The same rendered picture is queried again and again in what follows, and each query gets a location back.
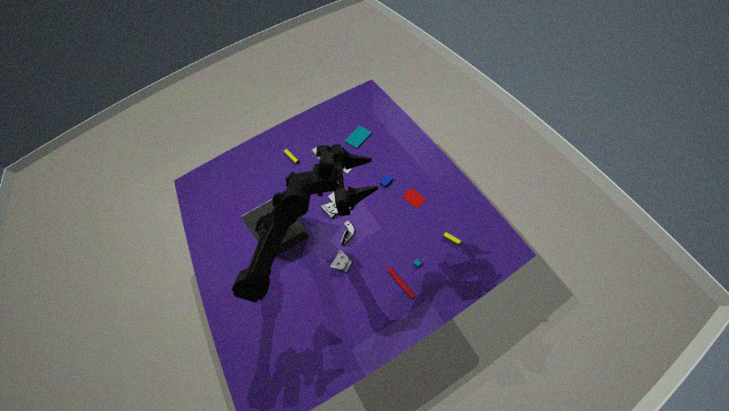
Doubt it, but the red flat rectangular plate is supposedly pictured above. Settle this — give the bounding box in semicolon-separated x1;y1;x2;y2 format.
402;188;426;209

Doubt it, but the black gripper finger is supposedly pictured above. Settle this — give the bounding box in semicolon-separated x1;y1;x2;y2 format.
342;148;372;170
348;186;378;210

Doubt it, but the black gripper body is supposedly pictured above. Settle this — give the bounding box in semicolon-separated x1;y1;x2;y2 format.
309;145;351;216

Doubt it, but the teal flat rectangular plate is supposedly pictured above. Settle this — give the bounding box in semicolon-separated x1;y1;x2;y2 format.
344;125;372;148

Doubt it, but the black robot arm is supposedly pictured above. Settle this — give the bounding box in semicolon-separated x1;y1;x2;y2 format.
232;146;335;302

